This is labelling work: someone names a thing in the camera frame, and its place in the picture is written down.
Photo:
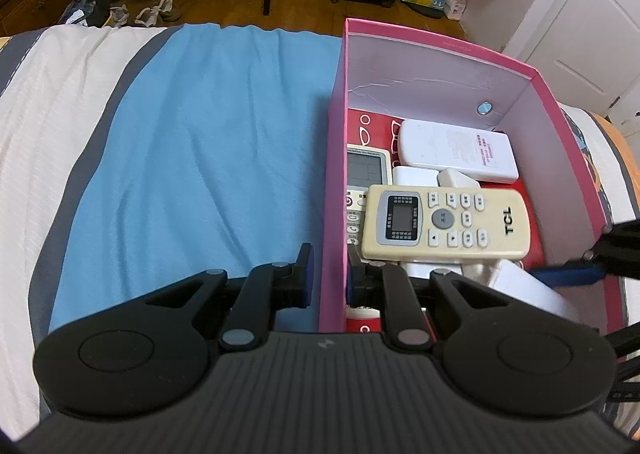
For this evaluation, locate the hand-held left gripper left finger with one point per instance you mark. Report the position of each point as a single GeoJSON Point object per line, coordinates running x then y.
{"type": "Point", "coordinates": [308, 279]}

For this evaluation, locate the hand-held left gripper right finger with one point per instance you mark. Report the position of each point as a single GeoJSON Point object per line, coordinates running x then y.
{"type": "Point", "coordinates": [353, 284]}

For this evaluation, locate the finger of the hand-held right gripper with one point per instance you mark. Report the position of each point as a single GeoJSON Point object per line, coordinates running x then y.
{"type": "Point", "coordinates": [570, 275]}
{"type": "Point", "coordinates": [627, 334]}

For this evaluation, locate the white rectangular box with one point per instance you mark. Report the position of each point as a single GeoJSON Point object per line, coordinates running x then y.
{"type": "Point", "coordinates": [530, 289]}

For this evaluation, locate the pink cardboard box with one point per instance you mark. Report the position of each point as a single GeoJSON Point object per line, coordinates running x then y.
{"type": "Point", "coordinates": [335, 184]}

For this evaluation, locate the cream remote with round button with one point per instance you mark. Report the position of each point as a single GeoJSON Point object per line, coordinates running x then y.
{"type": "Point", "coordinates": [450, 224]}

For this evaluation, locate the white remote with grey screen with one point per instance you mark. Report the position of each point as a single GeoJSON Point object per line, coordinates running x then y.
{"type": "Point", "coordinates": [367, 166]}

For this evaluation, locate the small white box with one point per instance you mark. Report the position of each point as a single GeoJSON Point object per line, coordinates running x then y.
{"type": "Point", "coordinates": [415, 176]}

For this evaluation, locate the white power adapter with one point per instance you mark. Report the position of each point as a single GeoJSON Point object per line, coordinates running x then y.
{"type": "Point", "coordinates": [457, 179]}

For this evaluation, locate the white remote with back label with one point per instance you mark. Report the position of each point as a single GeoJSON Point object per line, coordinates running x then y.
{"type": "Point", "coordinates": [450, 149]}

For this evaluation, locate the white door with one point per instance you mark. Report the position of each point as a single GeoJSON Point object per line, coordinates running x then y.
{"type": "Point", "coordinates": [590, 24]}

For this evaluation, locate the pair of shoes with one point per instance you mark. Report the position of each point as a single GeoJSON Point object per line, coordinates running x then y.
{"type": "Point", "coordinates": [160, 13]}

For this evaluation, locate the grey sandal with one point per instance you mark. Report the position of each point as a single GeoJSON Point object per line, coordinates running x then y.
{"type": "Point", "coordinates": [119, 16]}

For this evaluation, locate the dark plastic bag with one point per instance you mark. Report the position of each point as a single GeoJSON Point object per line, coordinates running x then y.
{"type": "Point", "coordinates": [86, 9]}

